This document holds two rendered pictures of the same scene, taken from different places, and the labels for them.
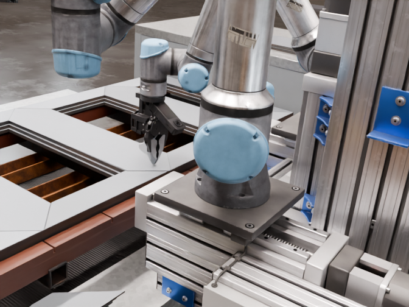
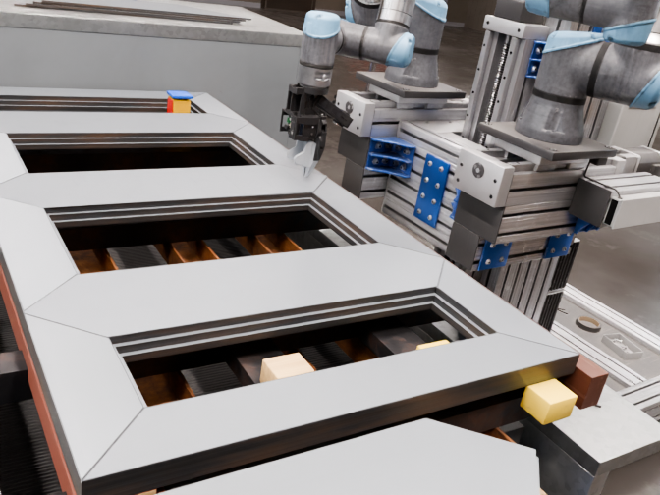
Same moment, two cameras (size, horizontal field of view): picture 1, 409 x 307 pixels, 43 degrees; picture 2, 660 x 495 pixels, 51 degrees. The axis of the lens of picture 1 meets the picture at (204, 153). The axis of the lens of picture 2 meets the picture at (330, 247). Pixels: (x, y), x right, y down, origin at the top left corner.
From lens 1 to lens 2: 1.76 m
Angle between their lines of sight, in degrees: 63
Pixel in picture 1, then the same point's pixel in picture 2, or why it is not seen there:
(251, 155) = not seen: outside the picture
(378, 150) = not seen: hidden behind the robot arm
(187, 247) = (540, 198)
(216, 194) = (578, 135)
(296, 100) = (199, 78)
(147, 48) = (333, 24)
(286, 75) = (184, 47)
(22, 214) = (401, 260)
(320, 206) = not seen: hidden behind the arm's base
